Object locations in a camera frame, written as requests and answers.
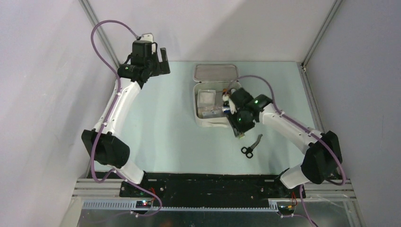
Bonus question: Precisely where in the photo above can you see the clear bag of pads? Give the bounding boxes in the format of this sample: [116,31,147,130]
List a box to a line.
[197,89,216,108]

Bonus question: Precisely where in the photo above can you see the aluminium frame rail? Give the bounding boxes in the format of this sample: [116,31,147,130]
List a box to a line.
[294,62,357,202]

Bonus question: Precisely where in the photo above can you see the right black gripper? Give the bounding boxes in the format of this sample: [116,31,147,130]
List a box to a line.
[226,107,255,137]

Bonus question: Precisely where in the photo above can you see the black handled scissors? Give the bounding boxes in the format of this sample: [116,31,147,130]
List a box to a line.
[241,134,263,158]

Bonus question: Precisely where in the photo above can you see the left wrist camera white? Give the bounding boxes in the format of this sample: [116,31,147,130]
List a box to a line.
[137,33,158,53]

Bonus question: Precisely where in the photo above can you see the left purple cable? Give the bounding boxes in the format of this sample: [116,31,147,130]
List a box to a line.
[90,20,163,218]

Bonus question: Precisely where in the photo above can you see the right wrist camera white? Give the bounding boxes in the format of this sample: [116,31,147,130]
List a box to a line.
[222,95,236,114]

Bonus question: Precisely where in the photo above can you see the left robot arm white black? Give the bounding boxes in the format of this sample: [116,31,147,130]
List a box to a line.
[81,39,170,197]

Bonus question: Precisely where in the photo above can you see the blue white bandage roll packet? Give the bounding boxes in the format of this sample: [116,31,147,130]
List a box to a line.
[222,106,231,114]

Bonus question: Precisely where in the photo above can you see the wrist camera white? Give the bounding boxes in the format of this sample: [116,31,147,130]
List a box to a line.
[137,33,158,53]
[222,95,236,114]

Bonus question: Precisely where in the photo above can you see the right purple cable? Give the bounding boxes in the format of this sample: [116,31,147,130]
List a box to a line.
[227,75,347,226]

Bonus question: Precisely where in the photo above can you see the white medicine kit case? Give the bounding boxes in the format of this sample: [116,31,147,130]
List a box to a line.
[193,64,241,128]

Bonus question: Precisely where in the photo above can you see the blue cotton swab packet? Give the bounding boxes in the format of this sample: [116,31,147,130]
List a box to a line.
[197,106,225,119]

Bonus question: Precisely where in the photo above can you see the purple cable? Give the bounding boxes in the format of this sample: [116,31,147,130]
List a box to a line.
[227,75,347,226]
[90,20,163,218]

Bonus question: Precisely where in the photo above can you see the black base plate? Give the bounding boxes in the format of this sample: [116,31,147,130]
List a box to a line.
[119,173,305,209]

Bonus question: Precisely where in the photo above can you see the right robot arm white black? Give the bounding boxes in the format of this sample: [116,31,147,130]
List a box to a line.
[222,88,342,198]

